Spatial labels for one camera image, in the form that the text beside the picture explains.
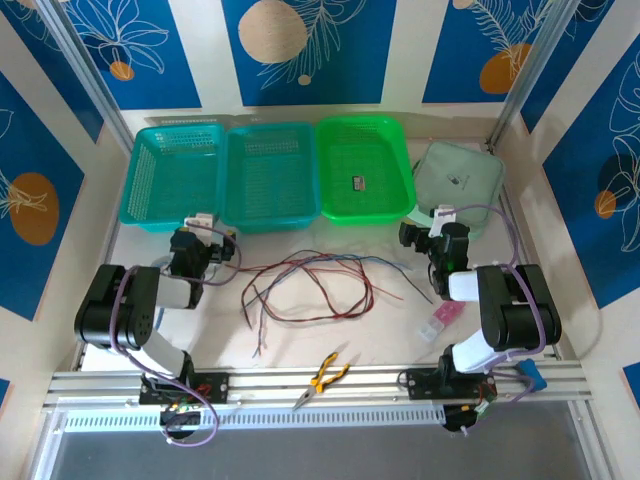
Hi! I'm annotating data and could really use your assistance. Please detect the thin black cable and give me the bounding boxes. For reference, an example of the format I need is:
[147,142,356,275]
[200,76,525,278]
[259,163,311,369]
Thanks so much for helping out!
[349,255,434,306]

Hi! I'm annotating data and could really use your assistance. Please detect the teal plastic basket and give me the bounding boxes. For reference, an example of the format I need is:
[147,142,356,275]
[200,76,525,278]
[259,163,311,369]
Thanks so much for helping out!
[119,123,226,234]
[219,122,321,235]

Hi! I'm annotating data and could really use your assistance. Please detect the green plastic basket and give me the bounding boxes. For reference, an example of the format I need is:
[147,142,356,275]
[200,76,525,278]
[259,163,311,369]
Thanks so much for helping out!
[314,114,417,227]

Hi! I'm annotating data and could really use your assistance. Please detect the clear plastic box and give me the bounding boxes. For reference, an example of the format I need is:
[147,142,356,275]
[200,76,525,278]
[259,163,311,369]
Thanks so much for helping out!
[417,319,446,344]

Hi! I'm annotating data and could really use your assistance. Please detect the grey perforated strip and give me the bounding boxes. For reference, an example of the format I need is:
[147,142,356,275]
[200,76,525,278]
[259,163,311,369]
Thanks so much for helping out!
[149,115,306,126]

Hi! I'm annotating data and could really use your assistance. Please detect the blue clamp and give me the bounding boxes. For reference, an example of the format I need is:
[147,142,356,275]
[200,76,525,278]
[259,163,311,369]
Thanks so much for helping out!
[517,358,549,394]

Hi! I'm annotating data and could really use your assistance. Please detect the yellow black pliers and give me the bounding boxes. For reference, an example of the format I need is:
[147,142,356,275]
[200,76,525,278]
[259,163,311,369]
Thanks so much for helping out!
[292,342,362,412]

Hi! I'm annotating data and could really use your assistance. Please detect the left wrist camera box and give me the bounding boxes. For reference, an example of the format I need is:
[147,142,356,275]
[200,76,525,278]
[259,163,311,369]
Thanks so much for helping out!
[185,213,217,237]

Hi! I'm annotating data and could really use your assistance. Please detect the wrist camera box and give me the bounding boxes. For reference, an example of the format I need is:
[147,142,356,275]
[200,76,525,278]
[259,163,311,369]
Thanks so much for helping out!
[431,204,457,237]
[185,213,217,237]

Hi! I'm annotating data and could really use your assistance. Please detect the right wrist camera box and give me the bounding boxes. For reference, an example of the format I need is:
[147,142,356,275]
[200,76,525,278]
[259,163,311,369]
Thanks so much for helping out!
[431,204,457,237]

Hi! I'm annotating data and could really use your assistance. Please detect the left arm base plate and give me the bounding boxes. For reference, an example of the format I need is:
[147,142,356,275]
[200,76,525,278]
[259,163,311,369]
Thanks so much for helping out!
[138,370,231,405]

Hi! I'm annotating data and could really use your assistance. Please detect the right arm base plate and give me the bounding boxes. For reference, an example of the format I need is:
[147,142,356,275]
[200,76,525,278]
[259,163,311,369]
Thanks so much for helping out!
[404,367,499,401]

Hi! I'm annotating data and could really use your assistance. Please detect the aluminium rail frame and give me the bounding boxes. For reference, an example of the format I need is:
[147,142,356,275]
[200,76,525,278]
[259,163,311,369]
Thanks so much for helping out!
[42,362,596,411]

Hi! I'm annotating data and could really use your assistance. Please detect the black controller mount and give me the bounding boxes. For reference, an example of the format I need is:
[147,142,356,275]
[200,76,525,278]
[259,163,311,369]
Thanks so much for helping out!
[443,402,494,435]
[159,402,204,441]

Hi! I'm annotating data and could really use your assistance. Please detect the white slotted cable duct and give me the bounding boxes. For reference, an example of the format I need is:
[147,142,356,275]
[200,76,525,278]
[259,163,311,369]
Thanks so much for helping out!
[64,405,446,434]

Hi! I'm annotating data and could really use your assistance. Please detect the aluminium frame post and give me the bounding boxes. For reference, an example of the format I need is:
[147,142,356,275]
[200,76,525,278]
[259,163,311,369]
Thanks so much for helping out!
[37,0,126,146]
[489,0,576,151]

